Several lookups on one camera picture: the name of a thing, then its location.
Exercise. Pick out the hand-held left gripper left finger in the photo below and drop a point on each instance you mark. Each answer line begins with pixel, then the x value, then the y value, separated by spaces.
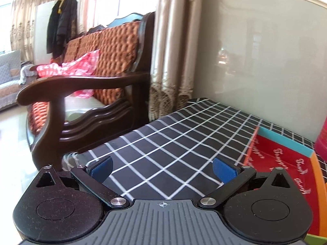
pixel 101 170

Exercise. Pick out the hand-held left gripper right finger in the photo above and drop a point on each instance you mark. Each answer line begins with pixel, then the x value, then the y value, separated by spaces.
pixel 224 170

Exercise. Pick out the colourful cardboard box red inside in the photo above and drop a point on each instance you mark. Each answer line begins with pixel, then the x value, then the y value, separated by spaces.
pixel 281 155

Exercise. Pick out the black white checkered tablecloth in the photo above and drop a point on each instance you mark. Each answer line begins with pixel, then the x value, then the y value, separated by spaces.
pixel 184 137

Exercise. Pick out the white seat pad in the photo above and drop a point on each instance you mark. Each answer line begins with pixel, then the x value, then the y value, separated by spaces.
pixel 84 106

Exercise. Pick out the dark wooden sofa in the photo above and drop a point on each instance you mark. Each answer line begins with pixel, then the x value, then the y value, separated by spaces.
pixel 84 81

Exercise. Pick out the red thermos flask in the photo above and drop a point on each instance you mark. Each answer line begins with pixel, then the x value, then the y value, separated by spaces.
pixel 322 140

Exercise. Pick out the pink checkered cloth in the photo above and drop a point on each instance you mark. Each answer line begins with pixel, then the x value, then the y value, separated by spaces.
pixel 84 63

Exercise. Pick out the orange beaded sofa mat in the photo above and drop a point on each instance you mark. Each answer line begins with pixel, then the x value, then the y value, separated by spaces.
pixel 115 46

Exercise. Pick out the grey covered sofa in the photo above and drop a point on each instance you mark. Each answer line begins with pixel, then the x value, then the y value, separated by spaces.
pixel 10 79

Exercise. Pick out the beige embroidered curtain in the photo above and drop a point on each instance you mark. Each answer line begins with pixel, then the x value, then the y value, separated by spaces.
pixel 173 43

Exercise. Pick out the black jacket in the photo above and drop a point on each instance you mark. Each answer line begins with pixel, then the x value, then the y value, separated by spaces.
pixel 61 23

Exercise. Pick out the sheer patterned curtain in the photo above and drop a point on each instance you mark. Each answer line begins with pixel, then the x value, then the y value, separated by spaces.
pixel 25 7

